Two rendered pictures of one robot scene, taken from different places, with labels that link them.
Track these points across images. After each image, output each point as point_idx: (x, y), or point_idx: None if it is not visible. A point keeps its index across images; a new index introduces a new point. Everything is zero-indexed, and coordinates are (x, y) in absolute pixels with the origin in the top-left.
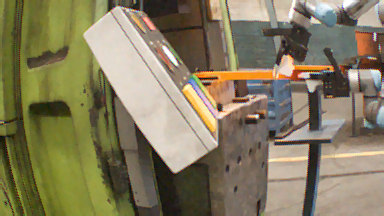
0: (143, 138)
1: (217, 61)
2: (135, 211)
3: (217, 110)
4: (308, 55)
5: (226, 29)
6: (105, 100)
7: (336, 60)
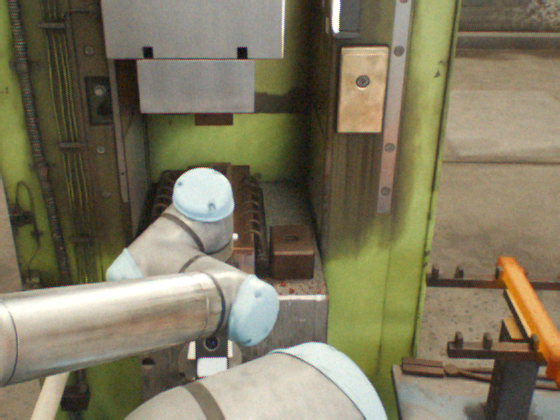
0: None
1: (346, 201)
2: None
3: None
4: None
5: (416, 145)
6: (22, 221)
7: (219, 368)
